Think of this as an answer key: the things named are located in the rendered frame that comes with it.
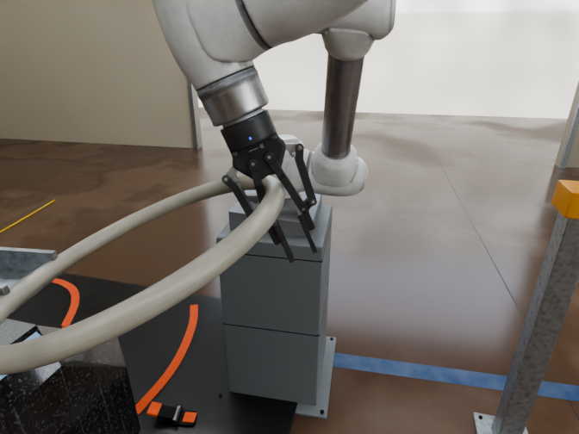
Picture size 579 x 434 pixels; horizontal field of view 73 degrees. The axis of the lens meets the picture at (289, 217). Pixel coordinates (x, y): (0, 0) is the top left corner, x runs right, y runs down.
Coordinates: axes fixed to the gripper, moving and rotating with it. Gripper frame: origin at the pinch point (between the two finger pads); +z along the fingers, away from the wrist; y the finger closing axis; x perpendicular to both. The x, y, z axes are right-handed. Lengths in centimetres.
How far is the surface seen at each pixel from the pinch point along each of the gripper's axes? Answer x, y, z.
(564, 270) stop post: -42, -69, 62
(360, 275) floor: -176, -20, 117
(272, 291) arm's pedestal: -75, 21, 48
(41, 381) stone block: -21, 69, 17
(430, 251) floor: -205, -78, 137
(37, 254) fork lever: -10.4, 44.8, -12.1
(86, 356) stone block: -35, 68, 23
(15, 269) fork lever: -12, 51, -11
